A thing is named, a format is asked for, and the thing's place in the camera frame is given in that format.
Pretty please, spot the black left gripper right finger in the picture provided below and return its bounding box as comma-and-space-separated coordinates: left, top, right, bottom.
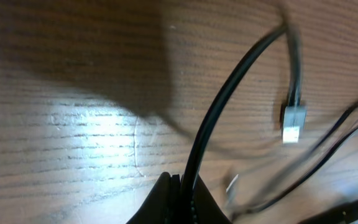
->
191, 176, 232, 224

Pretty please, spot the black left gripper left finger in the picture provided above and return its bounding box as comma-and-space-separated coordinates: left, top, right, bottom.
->
127, 172, 180, 224

